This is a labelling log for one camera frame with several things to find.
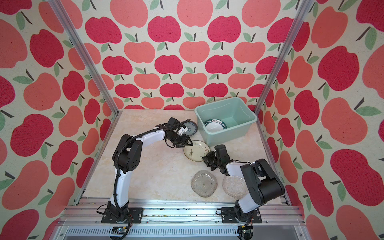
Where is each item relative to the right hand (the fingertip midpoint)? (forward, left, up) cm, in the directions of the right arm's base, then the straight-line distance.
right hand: (203, 156), depth 93 cm
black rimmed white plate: (+26, -7, +1) cm, 27 cm away
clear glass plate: (-16, -19, -4) cm, 25 cm away
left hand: (+5, +8, +3) cm, 10 cm away
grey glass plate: (-16, -1, -4) cm, 16 cm away
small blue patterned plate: (+24, +10, -3) cm, 26 cm away
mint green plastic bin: (+32, -14, -1) cm, 35 cm away
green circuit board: (-42, +39, -4) cm, 57 cm away
